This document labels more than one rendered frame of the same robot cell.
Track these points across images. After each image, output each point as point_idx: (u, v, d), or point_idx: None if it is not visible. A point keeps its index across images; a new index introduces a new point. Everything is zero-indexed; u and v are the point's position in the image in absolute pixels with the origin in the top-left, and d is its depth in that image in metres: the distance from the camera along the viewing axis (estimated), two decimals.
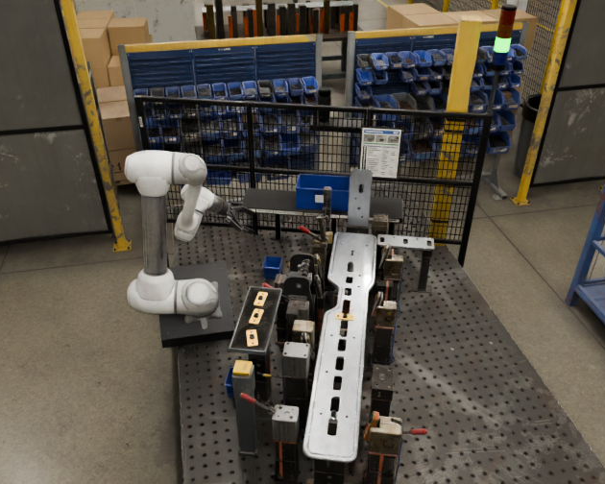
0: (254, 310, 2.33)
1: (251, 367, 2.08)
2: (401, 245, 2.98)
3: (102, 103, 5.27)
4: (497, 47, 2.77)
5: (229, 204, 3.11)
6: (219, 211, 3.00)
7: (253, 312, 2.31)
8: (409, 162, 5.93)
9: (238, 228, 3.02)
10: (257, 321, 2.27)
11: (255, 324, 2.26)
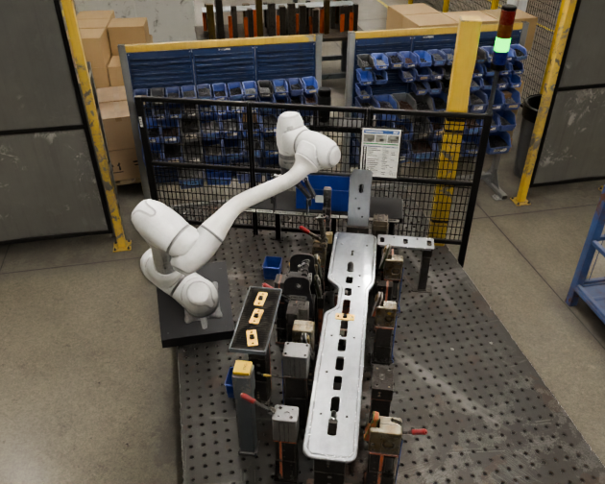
0: (255, 310, 2.33)
1: (251, 367, 2.08)
2: (401, 245, 2.98)
3: (102, 103, 5.27)
4: (497, 47, 2.77)
5: (274, 180, 2.31)
6: None
7: (253, 312, 2.31)
8: (409, 162, 5.93)
9: (314, 191, 2.34)
10: (258, 321, 2.27)
11: (255, 324, 2.26)
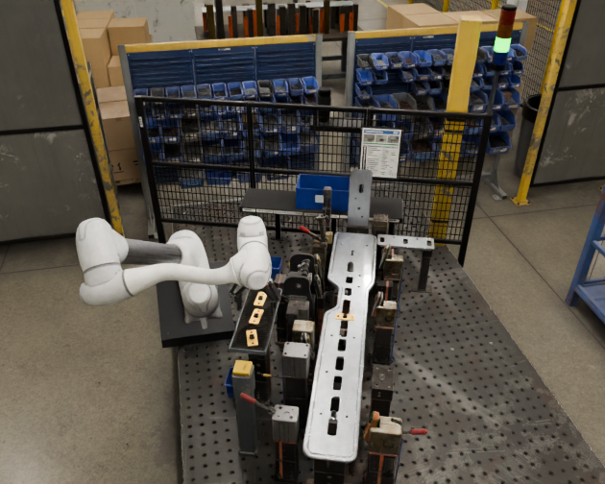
0: (255, 310, 2.33)
1: (251, 367, 2.08)
2: (401, 245, 2.98)
3: (102, 103, 5.27)
4: (497, 47, 2.77)
5: None
6: None
7: (253, 312, 2.31)
8: (409, 162, 5.93)
9: (279, 294, 2.22)
10: (258, 321, 2.27)
11: (255, 324, 2.26)
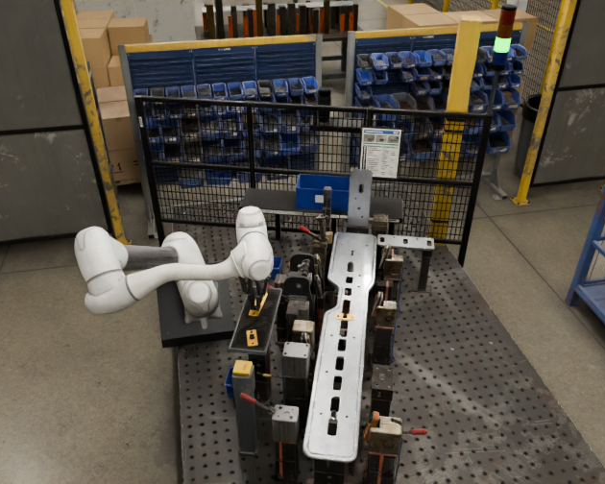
0: (254, 302, 2.30)
1: (251, 367, 2.08)
2: (401, 245, 2.98)
3: (102, 103, 5.27)
4: (497, 47, 2.77)
5: (239, 277, 2.19)
6: None
7: None
8: (409, 162, 5.93)
9: (267, 289, 2.22)
10: (257, 313, 2.25)
11: (254, 316, 2.24)
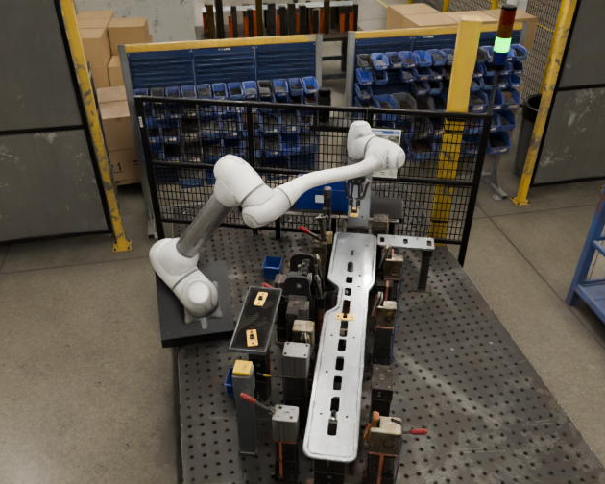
0: (351, 208, 2.80)
1: (251, 367, 2.08)
2: (401, 245, 2.98)
3: (102, 103, 5.27)
4: (497, 47, 2.77)
5: (344, 182, 2.68)
6: None
7: (350, 209, 2.79)
8: (409, 162, 5.93)
9: None
10: (356, 214, 2.75)
11: (355, 217, 2.74)
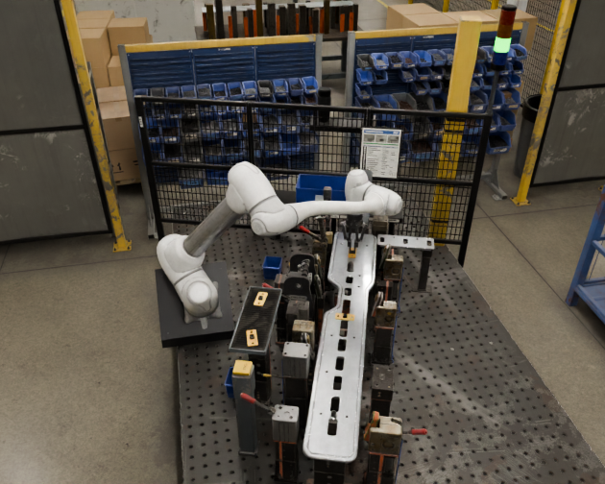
0: (350, 249, 2.93)
1: (251, 367, 2.08)
2: (401, 245, 2.98)
3: (102, 103, 5.27)
4: (497, 47, 2.77)
5: (343, 227, 2.81)
6: None
7: (349, 250, 2.92)
8: (409, 162, 5.93)
9: None
10: (354, 255, 2.88)
11: (353, 257, 2.87)
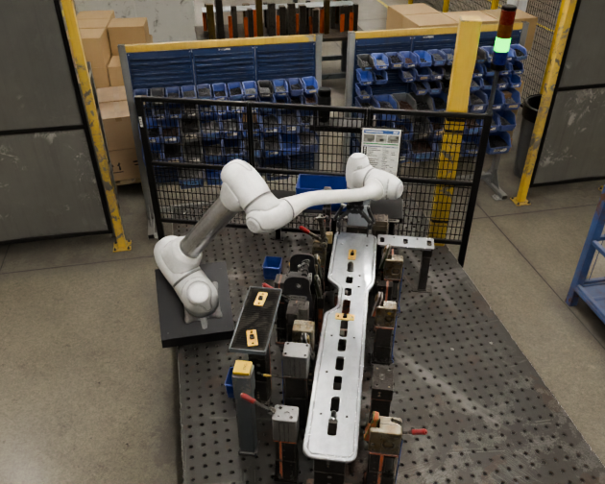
0: (350, 250, 2.94)
1: (251, 367, 2.08)
2: (401, 245, 2.98)
3: (102, 103, 5.27)
4: (497, 47, 2.77)
5: (341, 208, 2.76)
6: None
7: (349, 252, 2.93)
8: (409, 162, 5.93)
9: (374, 217, 2.79)
10: (354, 257, 2.89)
11: (353, 259, 2.88)
